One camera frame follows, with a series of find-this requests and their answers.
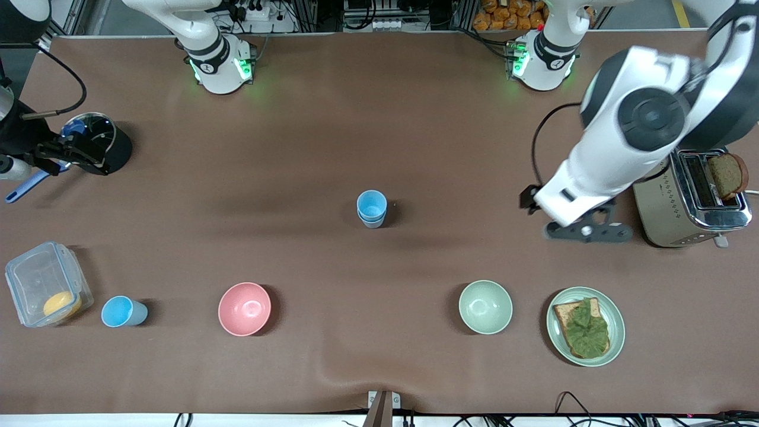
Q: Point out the pink bowl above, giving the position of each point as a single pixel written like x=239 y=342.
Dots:
x=244 y=308

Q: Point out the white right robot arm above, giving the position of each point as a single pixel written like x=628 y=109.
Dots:
x=195 y=24

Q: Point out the metal mounting bracket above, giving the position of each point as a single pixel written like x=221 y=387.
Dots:
x=379 y=409

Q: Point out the blue round utensil head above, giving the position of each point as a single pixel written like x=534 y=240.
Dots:
x=74 y=127

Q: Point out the pale green round plate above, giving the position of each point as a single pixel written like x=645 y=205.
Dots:
x=616 y=320

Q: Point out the yellow round food piece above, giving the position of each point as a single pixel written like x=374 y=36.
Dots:
x=59 y=303

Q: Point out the clear plastic food container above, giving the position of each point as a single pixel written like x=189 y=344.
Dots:
x=35 y=279

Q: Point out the brown bread slice in toaster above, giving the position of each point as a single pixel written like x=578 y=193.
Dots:
x=726 y=175

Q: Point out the black utensil holder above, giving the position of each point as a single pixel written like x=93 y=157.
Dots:
x=121 y=145

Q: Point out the white power strip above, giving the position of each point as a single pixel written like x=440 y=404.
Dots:
x=258 y=10

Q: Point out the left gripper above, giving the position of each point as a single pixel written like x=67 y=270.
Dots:
x=526 y=198

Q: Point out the white connector block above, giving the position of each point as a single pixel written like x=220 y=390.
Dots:
x=386 y=25

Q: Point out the pale green bowl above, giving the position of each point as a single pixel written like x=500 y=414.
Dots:
x=485 y=306

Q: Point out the brown bread slice under lettuce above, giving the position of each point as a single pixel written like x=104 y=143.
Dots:
x=562 y=311

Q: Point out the beige and chrome toaster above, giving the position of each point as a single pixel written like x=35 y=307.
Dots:
x=655 y=213

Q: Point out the light blue plastic cup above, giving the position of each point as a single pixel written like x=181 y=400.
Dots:
x=372 y=204
x=372 y=224
x=118 y=311

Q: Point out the brown table mat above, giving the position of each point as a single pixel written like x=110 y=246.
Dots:
x=296 y=267

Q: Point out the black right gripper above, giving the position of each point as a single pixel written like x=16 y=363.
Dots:
x=18 y=137

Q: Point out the green lettuce leaf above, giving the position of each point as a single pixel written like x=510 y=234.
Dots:
x=587 y=335

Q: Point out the blue plastic spatula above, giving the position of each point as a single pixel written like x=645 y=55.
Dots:
x=21 y=191

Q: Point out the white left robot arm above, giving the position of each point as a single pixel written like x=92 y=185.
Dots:
x=611 y=136

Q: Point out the orange snack packets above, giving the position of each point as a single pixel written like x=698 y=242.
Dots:
x=504 y=18

